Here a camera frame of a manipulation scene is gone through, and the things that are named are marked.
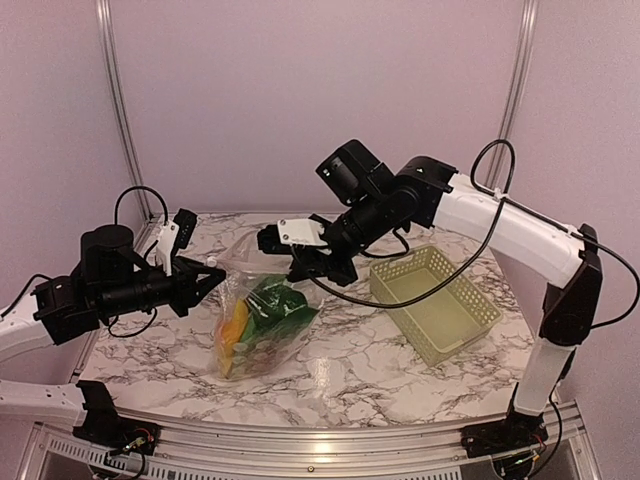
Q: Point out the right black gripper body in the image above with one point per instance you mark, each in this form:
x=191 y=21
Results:
x=370 y=220

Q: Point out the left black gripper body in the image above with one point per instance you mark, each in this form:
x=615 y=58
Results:
x=127 y=300

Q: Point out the green white bok choy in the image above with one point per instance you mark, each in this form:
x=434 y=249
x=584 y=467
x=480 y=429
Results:
x=276 y=309

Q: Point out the clear zip top bag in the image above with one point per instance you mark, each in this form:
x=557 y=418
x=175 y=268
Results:
x=244 y=264

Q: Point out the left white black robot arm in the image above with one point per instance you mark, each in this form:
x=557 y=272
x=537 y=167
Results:
x=111 y=280

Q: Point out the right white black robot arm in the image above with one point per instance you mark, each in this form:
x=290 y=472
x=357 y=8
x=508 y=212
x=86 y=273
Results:
x=430 y=193

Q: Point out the beige perforated plastic basket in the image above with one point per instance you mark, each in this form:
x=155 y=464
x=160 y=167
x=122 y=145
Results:
x=445 y=323

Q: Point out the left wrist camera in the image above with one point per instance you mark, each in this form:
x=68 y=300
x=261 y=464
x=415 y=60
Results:
x=174 y=236

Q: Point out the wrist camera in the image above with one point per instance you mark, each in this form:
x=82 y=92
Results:
x=174 y=236
x=278 y=238

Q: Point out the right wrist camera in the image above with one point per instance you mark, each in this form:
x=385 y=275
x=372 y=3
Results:
x=278 y=238

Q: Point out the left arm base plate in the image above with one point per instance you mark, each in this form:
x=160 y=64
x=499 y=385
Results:
x=121 y=435

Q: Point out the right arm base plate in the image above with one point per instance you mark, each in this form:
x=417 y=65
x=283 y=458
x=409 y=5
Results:
x=499 y=436

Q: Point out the left aluminium frame post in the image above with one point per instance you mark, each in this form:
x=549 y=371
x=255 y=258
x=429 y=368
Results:
x=108 y=43

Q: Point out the aluminium frame post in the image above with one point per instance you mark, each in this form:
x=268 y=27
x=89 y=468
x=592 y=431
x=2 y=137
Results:
x=108 y=43
x=521 y=66

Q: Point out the right aluminium frame post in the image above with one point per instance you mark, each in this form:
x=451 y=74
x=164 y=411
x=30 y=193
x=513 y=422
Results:
x=521 y=66

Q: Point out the front aluminium rail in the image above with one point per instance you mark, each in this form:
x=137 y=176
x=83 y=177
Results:
x=190 y=449

